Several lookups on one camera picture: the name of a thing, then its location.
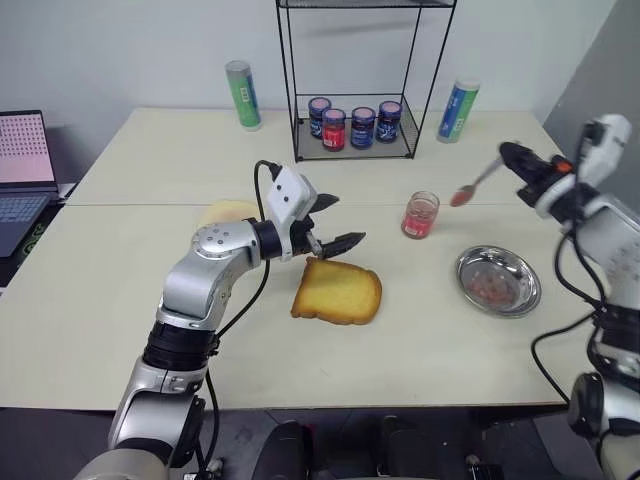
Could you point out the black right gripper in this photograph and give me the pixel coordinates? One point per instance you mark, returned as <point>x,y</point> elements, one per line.
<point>561,165</point>

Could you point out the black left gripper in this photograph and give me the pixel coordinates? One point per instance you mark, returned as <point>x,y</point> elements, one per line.
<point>302,240</point>

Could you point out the metal spoon with jam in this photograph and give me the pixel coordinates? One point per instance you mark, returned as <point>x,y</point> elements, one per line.
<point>462,196</point>

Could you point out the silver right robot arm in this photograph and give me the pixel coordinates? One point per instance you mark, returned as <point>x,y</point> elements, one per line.
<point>617,240</point>

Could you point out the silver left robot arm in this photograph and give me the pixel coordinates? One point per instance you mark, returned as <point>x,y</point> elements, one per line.
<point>210,285</point>

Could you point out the golden toast bread slice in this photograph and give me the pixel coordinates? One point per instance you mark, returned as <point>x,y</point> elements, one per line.
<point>337,292</point>

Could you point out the open red jam jar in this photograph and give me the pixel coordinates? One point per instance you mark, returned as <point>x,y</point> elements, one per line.
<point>420,216</point>

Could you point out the blue jam jar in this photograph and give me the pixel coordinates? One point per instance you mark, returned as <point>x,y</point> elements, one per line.
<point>318,120</point>
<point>389,123</point>
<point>363,129</point>

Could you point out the pale bread slice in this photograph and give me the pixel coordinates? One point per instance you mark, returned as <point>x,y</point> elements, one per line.
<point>227,210</point>

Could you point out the round steel dish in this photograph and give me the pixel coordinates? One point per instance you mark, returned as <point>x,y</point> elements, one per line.
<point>498,280</point>

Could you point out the dark rounded shape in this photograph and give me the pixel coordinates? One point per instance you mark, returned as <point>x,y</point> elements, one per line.
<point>285,452</point>
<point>400,442</point>

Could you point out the black green desk mat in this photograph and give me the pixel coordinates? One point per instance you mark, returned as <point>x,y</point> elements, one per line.
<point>32,237</point>

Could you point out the grey laptop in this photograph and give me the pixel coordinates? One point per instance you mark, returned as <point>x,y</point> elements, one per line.
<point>22,165</point>

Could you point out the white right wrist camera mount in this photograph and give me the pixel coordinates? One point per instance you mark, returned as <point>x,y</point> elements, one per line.
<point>557,197</point>

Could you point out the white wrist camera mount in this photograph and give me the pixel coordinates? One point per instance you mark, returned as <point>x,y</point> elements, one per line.
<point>287,192</point>
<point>557,197</point>

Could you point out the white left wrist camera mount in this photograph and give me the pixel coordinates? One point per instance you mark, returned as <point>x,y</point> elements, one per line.
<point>287,192</point>

